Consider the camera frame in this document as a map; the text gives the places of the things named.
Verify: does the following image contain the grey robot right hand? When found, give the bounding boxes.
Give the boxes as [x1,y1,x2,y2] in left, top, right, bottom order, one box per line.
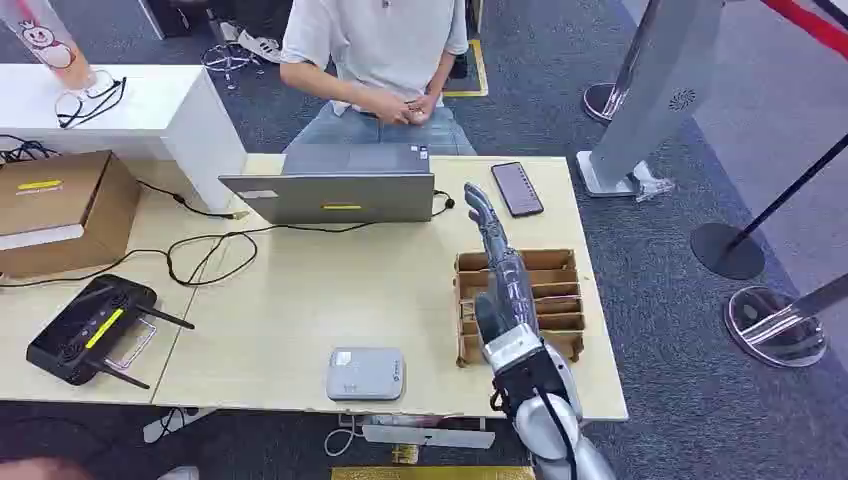
[462,182,541,347]

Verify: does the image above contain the person's left hand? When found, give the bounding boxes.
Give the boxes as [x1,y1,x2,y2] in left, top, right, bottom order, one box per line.
[405,92,440,126]

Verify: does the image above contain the person's right hand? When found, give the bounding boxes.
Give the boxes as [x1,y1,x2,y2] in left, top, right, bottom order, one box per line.
[369,89,416,127]

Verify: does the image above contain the wooden card box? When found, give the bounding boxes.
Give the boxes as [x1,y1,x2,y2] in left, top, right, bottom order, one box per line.
[453,248,587,369]

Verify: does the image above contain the person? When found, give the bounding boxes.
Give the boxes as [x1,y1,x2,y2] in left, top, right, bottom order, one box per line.
[278,0,478,157]

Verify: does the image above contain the grey laptop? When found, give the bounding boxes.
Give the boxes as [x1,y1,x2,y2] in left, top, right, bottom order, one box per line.
[218,143,437,225]

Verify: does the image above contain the black smartphone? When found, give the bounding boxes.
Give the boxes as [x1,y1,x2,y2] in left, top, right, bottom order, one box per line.
[490,161,546,219]

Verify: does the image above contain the small white router box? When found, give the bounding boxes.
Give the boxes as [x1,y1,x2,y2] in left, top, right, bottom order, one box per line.
[325,347,407,403]

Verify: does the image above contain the white power strip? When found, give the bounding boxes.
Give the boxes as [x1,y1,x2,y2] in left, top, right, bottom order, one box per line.
[360,423,497,450]

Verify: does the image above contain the chrome chair base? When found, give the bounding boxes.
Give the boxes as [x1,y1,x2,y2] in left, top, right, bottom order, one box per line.
[200,40,261,91]

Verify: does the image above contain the gold floor strip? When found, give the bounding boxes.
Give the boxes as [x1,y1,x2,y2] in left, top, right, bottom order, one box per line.
[331,466,537,480]

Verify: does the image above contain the pale wooden desk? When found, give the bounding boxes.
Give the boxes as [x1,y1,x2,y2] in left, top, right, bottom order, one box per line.
[0,185,248,407]
[150,153,629,423]

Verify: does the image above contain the white counter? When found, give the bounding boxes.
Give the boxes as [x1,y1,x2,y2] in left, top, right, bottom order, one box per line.
[0,63,248,213]

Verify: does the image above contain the grey kiosk stand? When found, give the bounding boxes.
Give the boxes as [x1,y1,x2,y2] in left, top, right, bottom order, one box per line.
[574,0,727,200]

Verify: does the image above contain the brown cardboard box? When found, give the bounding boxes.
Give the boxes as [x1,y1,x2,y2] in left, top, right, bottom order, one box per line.
[0,150,142,280]

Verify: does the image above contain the orange cartoon banner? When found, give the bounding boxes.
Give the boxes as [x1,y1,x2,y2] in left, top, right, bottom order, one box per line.
[0,0,95,91]

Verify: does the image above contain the black router with antennas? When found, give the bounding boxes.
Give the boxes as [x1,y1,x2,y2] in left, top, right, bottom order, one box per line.
[25,274,197,391]

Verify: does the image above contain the red barrier belt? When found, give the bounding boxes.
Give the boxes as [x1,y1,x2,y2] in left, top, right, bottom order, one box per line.
[760,0,848,61]

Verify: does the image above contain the yellow floor tape frame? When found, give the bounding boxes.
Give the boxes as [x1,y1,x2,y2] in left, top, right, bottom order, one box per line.
[442,38,490,99]

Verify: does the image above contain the chrome stanchion post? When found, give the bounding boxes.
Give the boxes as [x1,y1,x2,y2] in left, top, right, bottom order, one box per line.
[723,272,848,369]
[581,0,664,126]

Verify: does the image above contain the black stanchion post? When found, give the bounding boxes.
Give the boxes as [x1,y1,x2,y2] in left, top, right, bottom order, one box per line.
[690,132,848,281]

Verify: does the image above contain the short black cable with plug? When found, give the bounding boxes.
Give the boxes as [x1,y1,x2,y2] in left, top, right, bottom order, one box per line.
[135,180,251,221]

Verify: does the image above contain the white cable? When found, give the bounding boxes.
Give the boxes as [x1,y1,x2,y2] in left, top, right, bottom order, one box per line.
[323,415,364,458]

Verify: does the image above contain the long black looped cable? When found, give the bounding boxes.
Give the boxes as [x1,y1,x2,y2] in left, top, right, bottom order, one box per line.
[0,188,457,289]

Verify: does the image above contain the clear eyeglasses with cord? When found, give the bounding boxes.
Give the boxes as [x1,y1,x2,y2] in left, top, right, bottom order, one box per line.
[54,69,128,130]

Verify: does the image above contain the bundle of black cables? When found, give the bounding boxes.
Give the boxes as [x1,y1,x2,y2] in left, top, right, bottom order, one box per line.
[0,134,60,165]

